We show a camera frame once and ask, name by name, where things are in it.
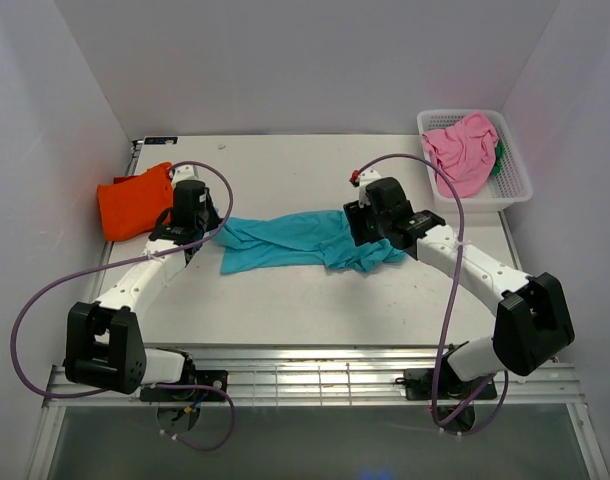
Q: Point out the folded orange t shirt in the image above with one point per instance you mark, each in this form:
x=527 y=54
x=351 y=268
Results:
x=131 y=208

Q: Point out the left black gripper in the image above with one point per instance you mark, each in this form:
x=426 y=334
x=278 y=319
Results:
x=215 y=219

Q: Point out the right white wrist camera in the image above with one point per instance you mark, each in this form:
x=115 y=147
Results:
x=361 y=179

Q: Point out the folded red t shirt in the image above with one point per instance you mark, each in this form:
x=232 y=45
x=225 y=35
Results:
x=122 y=179

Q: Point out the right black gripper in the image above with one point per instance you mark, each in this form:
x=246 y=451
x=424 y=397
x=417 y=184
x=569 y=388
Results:
x=356 y=213

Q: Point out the white plastic basket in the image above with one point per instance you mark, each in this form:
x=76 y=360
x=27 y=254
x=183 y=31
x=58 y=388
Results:
x=510 y=185

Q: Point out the aluminium front rail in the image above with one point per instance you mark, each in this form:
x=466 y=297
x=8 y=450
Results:
x=327 y=377

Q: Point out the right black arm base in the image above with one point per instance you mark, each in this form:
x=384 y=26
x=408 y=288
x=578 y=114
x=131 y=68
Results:
x=417 y=384

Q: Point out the green t shirt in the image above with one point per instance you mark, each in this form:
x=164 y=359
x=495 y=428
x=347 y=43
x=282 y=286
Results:
x=499 y=153

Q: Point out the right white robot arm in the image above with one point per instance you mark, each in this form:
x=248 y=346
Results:
x=532 y=319

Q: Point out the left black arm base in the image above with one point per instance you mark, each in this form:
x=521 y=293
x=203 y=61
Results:
x=217 y=379

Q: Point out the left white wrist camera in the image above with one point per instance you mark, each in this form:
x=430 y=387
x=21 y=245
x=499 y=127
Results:
x=183 y=173

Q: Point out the pink t shirt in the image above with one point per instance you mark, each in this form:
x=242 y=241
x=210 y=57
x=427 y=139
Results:
x=464 y=152

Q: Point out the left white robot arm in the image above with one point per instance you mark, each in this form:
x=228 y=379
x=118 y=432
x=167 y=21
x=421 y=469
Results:
x=104 y=345

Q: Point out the turquoise t shirt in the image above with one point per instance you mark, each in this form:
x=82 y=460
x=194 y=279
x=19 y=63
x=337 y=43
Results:
x=301 y=239

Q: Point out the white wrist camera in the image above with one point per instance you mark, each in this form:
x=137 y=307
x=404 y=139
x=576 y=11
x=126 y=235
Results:
x=183 y=173
x=361 y=179

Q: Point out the blue table label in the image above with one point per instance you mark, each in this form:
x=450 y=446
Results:
x=160 y=140

